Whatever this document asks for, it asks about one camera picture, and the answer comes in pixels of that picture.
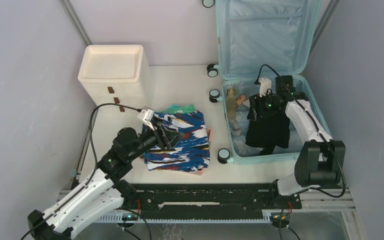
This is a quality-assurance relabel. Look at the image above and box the right black camera cable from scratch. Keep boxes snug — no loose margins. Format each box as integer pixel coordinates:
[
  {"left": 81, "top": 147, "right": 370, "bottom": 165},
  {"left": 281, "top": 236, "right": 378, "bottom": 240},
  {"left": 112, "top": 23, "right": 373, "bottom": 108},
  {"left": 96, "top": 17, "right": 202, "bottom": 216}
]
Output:
[{"left": 254, "top": 64, "right": 347, "bottom": 199}]

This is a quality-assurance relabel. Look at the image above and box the black camera cable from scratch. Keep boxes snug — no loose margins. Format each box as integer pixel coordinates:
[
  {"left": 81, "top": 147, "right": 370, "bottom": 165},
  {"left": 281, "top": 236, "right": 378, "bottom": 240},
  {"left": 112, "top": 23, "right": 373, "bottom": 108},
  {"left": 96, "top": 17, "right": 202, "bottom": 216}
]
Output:
[
  {"left": 254, "top": 64, "right": 347, "bottom": 199},
  {"left": 19, "top": 103, "right": 143, "bottom": 240}
]

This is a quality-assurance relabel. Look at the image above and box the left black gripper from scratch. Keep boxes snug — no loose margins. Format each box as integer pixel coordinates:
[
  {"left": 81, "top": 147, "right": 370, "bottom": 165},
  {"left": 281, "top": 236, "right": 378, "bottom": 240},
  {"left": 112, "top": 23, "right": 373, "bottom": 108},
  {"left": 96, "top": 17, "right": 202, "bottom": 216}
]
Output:
[{"left": 127, "top": 119, "right": 185, "bottom": 162}]

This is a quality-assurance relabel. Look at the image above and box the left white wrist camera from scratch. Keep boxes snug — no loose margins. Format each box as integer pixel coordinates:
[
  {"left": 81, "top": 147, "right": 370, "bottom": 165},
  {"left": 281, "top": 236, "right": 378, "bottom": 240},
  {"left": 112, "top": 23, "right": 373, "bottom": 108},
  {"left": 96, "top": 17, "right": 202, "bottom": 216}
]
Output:
[{"left": 137, "top": 106, "right": 156, "bottom": 131}]

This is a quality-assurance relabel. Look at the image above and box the small tan object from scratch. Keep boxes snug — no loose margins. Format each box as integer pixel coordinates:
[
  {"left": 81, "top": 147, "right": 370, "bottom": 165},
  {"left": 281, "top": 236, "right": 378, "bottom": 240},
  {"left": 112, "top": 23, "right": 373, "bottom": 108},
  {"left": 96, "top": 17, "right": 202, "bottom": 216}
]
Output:
[{"left": 235, "top": 94, "right": 247, "bottom": 107}]

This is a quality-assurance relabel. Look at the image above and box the green white patterned garment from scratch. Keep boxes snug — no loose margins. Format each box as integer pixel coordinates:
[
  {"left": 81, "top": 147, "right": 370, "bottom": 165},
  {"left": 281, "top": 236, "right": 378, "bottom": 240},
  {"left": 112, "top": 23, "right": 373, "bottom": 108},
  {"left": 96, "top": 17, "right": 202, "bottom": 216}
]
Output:
[{"left": 163, "top": 104, "right": 196, "bottom": 114}]

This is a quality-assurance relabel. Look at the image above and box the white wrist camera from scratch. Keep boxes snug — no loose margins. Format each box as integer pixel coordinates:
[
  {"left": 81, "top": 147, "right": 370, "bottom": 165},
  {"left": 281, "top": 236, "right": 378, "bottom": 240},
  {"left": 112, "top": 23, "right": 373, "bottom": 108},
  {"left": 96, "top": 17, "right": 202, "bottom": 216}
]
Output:
[
  {"left": 258, "top": 77, "right": 272, "bottom": 97},
  {"left": 137, "top": 106, "right": 156, "bottom": 131}
]

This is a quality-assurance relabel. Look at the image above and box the beige plastic bottle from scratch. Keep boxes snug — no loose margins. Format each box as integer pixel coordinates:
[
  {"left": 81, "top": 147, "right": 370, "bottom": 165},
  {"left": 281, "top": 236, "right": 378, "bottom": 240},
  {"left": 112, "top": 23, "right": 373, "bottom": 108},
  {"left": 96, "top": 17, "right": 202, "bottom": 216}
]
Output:
[{"left": 226, "top": 87, "right": 238, "bottom": 121}]

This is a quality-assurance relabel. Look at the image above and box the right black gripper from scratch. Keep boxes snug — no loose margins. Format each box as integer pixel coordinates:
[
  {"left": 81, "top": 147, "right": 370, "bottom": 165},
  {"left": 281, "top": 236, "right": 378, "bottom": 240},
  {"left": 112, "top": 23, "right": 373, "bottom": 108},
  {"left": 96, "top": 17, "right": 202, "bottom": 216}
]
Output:
[{"left": 246, "top": 89, "right": 281, "bottom": 121}]

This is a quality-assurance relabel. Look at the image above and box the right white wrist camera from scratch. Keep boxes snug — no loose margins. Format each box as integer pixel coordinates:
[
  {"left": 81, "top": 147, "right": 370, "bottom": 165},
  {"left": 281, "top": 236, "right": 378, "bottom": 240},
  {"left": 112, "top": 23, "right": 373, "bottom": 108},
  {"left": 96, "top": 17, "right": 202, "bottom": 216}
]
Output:
[{"left": 258, "top": 77, "right": 272, "bottom": 97}]

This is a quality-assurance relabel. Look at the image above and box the light blue ribbed suitcase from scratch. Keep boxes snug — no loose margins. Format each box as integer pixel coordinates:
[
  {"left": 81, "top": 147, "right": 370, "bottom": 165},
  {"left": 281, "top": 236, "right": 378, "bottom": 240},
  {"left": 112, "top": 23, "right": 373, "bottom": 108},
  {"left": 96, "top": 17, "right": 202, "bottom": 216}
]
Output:
[{"left": 207, "top": 0, "right": 330, "bottom": 164}]

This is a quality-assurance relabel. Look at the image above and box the black mounting rail base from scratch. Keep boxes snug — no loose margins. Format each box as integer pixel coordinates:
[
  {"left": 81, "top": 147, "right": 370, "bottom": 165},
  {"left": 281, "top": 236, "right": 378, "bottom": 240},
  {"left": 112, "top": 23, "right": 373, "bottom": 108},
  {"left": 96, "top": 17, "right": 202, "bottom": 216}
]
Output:
[{"left": 124, "top": 183, "right": 302, "bottom": 215}]

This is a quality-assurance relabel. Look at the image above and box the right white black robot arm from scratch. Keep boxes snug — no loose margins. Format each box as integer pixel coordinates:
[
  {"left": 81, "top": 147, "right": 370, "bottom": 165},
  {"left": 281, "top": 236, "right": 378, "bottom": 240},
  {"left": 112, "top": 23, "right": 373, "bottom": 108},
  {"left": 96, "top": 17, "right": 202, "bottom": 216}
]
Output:
[{"left": 254, "top": 75, "right": 346, "bottom": 208}]

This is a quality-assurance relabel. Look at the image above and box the white three-drawer storage cabinet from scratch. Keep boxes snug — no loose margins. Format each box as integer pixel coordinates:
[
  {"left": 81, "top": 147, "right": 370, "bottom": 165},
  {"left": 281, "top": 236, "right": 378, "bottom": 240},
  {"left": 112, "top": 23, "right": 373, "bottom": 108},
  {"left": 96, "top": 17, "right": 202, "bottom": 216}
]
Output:
[{"left": 77, "top": 44, "right": 155, "bottom": 115}]

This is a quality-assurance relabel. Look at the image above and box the white slotted cable duct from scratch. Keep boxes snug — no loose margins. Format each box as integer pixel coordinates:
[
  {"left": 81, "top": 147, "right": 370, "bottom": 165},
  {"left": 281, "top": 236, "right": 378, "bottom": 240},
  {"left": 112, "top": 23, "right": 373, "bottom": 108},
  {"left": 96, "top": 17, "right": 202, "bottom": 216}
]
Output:
[{"left": 95, "top": 210, "right": 272, "bottom": 224}]

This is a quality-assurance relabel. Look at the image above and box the blue white striped garment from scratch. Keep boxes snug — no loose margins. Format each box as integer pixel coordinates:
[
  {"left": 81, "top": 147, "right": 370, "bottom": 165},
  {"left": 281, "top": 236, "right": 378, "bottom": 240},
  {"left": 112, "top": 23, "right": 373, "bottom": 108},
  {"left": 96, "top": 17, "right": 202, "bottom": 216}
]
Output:
[{"left": 140, "top": 110, "right": 210, "bottom": 174}]

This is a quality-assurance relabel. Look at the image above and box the left black camera cable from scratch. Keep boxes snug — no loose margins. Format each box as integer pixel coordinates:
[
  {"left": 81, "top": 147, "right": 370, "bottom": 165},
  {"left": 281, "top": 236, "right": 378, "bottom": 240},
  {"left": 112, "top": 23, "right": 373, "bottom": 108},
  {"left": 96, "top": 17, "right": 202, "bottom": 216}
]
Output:
[{"left": 19, "top": 103, "right": 143, "bottom": 240}]

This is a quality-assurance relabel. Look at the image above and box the black garment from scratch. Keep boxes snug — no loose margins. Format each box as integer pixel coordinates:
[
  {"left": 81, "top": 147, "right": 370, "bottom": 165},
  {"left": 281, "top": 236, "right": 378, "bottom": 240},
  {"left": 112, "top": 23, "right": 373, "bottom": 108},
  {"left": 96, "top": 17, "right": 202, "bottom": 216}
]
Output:
[{"left": 245, "top": 94, "right": 290, "bottom": 156}]

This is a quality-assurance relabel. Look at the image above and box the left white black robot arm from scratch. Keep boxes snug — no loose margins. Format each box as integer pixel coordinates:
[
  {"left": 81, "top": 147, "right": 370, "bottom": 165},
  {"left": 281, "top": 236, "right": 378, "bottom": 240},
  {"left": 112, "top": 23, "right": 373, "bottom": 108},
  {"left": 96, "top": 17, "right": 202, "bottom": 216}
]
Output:
[{"left": 27, "top": 124, "right": 185, "bottom": 240}]

